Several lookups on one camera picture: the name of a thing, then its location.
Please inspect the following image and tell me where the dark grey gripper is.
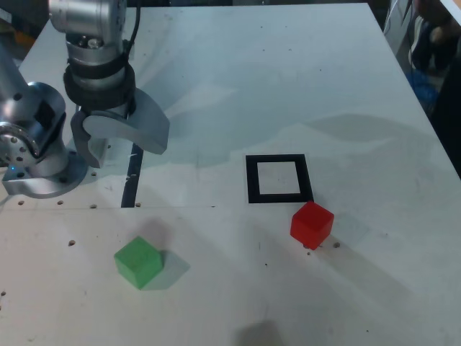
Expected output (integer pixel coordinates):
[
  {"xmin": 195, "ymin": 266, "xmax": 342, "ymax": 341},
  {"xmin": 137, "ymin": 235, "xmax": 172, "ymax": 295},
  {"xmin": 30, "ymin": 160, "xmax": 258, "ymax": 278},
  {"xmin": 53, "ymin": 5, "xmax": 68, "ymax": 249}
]
[{"xmin": 70, "ymin": 89, "xmax": 171, "ymax": 169}]

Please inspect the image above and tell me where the green cube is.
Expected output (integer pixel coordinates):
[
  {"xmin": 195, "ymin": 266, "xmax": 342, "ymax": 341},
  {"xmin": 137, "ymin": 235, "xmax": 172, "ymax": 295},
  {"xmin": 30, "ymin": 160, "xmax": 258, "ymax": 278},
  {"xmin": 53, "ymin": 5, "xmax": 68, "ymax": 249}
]
[{"xmin": 113, "ymin": 236, "xmax": 164, "ymax": 290}]

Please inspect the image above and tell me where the red cube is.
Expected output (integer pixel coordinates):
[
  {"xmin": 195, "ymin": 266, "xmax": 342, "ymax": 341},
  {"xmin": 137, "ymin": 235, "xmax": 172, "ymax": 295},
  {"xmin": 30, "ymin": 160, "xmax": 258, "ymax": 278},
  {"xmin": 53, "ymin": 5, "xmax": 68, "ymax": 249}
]
[{"xmin": 290, "ymin": 200, "xmax": 335, "ymax": 252}]

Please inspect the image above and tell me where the black tape square outline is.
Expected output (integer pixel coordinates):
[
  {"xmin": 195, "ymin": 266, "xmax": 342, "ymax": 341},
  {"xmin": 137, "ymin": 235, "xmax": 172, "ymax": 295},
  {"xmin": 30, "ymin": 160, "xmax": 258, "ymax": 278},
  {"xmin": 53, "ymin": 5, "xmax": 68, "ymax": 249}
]
[{"xmin": 245, "ymin": 154, "xmax": 315, "ymax": 205}]

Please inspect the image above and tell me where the black tape strip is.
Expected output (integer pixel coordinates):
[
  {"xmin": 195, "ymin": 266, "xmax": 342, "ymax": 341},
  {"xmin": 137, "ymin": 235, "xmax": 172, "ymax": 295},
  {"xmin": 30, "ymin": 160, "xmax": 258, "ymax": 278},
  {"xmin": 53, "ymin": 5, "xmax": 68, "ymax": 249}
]
[{"xmin": 121, "ymin": 142, "xmax": 144, "ymax": 209}]

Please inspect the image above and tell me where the small tan box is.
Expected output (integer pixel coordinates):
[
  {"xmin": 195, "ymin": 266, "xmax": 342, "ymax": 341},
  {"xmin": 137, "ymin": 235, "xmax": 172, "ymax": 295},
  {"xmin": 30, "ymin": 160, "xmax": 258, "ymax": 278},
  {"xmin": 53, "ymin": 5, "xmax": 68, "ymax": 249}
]
[{"xmin": 12, "ymin": 28, "xmax": 37, "ymax": 46}]

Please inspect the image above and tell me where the white panel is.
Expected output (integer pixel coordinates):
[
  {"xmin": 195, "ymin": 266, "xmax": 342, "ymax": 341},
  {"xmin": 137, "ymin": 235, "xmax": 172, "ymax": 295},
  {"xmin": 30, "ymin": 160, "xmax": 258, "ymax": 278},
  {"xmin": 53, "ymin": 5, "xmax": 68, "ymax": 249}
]
[{"xmin": 382, "ymin": 0, "xmax": 421, "ymax": 64}]

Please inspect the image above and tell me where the blue bundle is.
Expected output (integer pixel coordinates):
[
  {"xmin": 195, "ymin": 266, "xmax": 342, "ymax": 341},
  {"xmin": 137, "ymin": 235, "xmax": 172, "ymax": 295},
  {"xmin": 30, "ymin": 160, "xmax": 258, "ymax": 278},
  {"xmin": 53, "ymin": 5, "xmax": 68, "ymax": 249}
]
[{"xmin": 406, "ymin": 68, "xmax": 439, "ymax": 111}]

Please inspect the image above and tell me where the black bulky object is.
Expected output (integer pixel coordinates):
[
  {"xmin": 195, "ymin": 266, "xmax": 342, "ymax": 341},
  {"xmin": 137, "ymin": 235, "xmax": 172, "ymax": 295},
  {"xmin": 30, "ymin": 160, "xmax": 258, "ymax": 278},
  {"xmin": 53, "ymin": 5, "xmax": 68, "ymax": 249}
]
[{"xmin": 430, "ymin": 66, "xmax": 461, "ymax": 181}]

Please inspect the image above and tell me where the person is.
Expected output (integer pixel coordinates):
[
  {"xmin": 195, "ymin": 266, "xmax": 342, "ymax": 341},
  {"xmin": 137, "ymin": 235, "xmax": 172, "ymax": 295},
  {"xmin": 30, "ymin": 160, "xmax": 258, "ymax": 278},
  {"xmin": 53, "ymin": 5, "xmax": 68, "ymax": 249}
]
[{"xmin": 410, "ymin": 0, "xmax": 461, "ymax": 71}]

